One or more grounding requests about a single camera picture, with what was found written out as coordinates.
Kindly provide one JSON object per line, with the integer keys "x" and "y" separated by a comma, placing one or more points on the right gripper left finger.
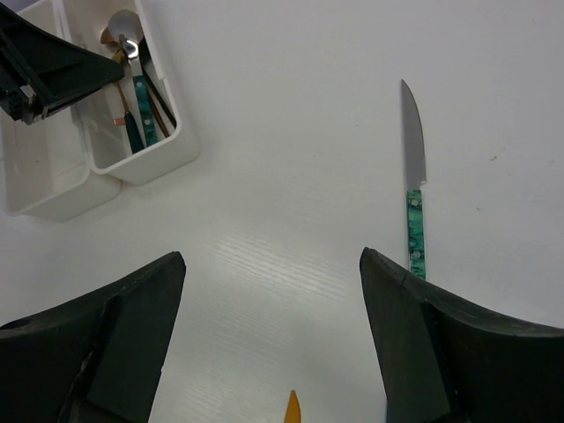
{"x": 97, "y": 358}

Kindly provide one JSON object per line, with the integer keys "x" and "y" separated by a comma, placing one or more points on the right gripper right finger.
{"x": 443, "y": 358}

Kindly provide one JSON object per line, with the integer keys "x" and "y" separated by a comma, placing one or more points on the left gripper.
{"x": 42, "y": 74}

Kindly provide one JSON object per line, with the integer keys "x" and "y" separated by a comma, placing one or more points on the beige plastic spoon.
{"x": 126, "y": 29}

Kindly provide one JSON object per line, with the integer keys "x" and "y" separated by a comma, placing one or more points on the black spoon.
{"x": 163, "y": 113}

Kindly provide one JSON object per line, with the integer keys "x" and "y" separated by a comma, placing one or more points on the gold spoon teal handle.
{"x": 130, "y": 123}

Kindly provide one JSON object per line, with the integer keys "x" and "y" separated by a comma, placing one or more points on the steel spoon teal handle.
{"x": 131, "y": 49}

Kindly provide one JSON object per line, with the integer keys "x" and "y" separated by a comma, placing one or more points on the copper spoon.
{"x": 106, "y": 38}

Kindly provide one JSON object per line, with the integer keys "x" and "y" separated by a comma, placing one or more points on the white container right compartment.
{"x": 139, "y": 128}

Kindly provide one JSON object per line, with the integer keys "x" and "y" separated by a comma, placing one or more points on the white container compartment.
{"x": 139, "y": 128}
{"x": 47, "y": 174}

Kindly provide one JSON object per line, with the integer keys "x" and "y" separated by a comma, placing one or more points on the white container left compartment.
{"x": 47, "y": 174}

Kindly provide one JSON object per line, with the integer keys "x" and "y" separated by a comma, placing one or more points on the orange plastic knife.
{"x": 293, "y": 409}

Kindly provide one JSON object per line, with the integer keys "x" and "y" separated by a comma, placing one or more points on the steel knife teal handle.
{"x": 415, "y": 178}

